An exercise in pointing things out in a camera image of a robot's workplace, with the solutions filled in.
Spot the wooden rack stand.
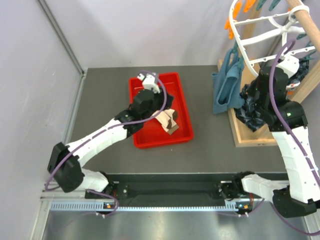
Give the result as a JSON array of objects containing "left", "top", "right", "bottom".
[{"left": 228, "top": 10, "right": 320, "bottom": 147}]

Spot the white clip hanger frame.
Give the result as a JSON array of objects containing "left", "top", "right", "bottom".
[{"left": 228, "top": 0, "right": 320, "bottom": 77}]

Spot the aluminium rail front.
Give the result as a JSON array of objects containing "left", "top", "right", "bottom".
[{"left": 49, "top": 192, "right": 239, "bottom": 214}]

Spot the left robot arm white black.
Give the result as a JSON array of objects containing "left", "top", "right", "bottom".
[{"left": 47, "top": 89, "right": 174, "bottom": 199}]

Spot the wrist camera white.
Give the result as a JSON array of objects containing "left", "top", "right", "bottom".
[
  {"left": 137, "top": 71, "right": 161, "bottom": 94},
  {"left": 276, "top": 55, "right": 300, "bottom": 79}
]

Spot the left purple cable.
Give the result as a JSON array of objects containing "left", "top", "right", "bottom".
[{"left": 44, "top": 70, "right": 168, "bottom": 217}]

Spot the pink brown patterned sock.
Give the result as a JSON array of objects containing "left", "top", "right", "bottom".
[{"left": 152, "top": 108, "right": 179, "bottom": 135}]

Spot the teal clothes peg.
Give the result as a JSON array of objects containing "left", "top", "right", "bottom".
[{"left": 255, "top": 0, "right": 281, "bottom": 12}]

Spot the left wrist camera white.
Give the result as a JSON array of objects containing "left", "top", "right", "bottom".
[{"left": 137, "top": 71, "right": 161, "bottom": 94}]

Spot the dark patterned sock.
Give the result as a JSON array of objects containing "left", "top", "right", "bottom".
[{"left": 234, "top": 84, "right": 266, "bottom": 132}]

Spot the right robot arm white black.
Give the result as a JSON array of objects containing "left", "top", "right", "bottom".
[{"left": 221, "top": 66, "right": 320, "bottom": 218}]

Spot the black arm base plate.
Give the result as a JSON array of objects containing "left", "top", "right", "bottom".
[{"left": 84, "top": 178, "right": 253, "bottom": 201}]

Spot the blue sock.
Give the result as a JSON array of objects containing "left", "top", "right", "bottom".
[{"left": 212, "top": 43, "right": 245, "bottom": 115}]

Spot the red plastic tray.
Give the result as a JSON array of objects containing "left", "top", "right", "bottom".
[{"left": 133, "top": 72, "right": 194, "bottom": 149}]

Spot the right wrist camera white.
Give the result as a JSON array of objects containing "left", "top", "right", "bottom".
[{"left": 276, "top": 55, "right": 300, "bottom": 79}]

